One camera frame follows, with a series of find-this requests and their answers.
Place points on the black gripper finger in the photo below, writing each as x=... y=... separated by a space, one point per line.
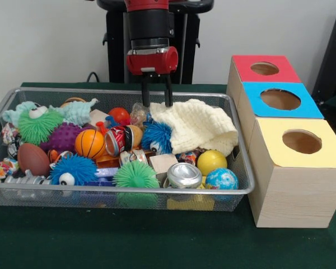
x=168 y=92
x=145 y=92

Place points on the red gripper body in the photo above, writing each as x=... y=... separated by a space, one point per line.
x=151 y=60

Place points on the crushed clear plastic bottle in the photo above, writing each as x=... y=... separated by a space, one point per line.
x=138 y=113

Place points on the cream waffle cloth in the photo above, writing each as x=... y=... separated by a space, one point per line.
x=196 y=126

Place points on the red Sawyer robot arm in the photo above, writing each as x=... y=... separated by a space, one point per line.
x=148 y=25

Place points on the orange basketball toy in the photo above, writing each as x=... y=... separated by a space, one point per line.
x=90 y=143

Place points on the yellow ball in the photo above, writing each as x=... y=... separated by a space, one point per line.
x=212 y=163

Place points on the crushed silver can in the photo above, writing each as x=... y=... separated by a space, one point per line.
x=184 y=175

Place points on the purple spiky ball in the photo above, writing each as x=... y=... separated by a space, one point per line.
x=63 y=137

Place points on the blue globe ball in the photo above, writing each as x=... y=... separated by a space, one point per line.
x=221 y=179

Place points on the blue spiky ball with eye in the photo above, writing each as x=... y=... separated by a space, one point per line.
x=75 y=168

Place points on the green spiky ball with eyes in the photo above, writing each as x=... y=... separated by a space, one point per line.
x=37 y=126

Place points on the brown football toy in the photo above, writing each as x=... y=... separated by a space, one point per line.
x=33 y=159

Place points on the dark green tablecloth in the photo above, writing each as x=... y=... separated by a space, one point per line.
x=128 y=241

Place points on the black panel on stand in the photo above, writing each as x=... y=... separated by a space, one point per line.
x=333 y=56

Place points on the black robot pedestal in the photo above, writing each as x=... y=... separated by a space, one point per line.
x=187 y=42

